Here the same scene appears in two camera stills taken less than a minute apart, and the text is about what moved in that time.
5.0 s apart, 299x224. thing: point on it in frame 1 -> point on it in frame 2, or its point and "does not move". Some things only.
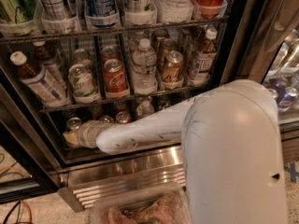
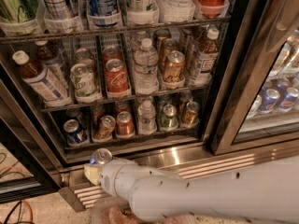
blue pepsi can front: x=74 y=123 -> x=101 y=157
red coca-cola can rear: x=110 y=52 does not move
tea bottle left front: x=38 y=78 does not move
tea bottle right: x=206 y=56 does not move
